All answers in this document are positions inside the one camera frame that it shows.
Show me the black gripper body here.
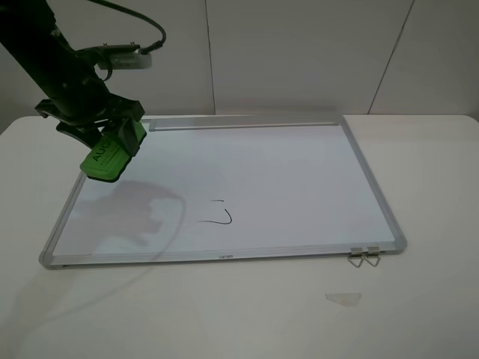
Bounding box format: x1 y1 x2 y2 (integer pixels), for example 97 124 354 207
34 47 144 129

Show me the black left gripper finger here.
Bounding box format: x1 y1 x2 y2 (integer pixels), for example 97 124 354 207
117 117 142 155

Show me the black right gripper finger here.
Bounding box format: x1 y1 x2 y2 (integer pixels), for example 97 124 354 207
56 123 102 149

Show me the green whiteboard eraser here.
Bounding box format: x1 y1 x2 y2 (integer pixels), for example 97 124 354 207
79 123 147 182

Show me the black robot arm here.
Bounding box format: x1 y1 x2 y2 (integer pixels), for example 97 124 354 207
1 1 144 156

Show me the aluminium pen tray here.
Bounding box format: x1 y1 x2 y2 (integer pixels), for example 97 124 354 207
148 114 341 132

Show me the left metal hanging clip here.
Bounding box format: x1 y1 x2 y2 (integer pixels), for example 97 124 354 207
347 247 364 268

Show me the metal hanging clip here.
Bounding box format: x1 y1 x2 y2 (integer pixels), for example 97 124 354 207
347 247 364 268
364 246 381 268

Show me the right metal hanging clip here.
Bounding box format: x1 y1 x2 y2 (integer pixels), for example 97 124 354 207
364 246 381 268

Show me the clear tape piece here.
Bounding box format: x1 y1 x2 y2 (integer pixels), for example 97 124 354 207
325 293 361 307

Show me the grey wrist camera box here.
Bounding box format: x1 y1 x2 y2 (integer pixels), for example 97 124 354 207
97 43 152 70

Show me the black camera cable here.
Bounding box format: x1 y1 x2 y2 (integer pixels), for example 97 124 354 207
89 0 168 54

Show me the white whiteboard with aluminium frame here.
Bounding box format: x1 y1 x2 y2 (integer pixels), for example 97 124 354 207
39 116 406 269

